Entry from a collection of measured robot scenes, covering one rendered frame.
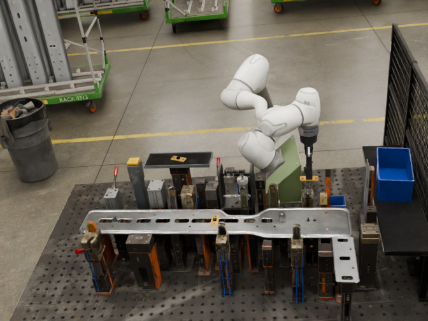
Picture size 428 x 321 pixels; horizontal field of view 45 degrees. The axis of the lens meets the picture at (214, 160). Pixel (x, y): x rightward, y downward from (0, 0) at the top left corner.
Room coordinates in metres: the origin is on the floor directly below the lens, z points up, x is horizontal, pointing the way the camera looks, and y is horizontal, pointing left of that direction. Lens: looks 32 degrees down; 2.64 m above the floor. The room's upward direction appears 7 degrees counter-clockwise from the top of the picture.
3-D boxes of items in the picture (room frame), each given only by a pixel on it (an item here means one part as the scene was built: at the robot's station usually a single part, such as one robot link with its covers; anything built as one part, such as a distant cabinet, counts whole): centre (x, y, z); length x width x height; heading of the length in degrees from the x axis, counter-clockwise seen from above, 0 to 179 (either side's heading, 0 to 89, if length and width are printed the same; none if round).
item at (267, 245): (1.84, -0.20, 0.84); 0.11 x 0.08 x 0.29; 169
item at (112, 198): (2.34, 0.58, 0.88); 0.11 x 0.10 x 0.36; 169
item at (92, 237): (2.00, 0.65, 0.88); 0.15 x 0.11 x 0.36; 169
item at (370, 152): (2.09, -0.89, 1.01); 0.90 x 0.22 x 0.03; 169
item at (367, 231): (1.79, -0.67, 0.88); 0.08 x 0.08 x 0.36; 79
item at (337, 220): (2.06, 0.05, 1.00); 1.38 x 0.22 x 0.02; 79
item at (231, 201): (2.25, -0.10, 0.94); 0.18 x 0.13 x 0.49; 79
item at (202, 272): (2.08, 0.11, 0.84); 0.17 x 0.06 x 0.29; 169
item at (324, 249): (1.78, -0.46, 0.84); 0.11 x 0.10 x 0.28; 169
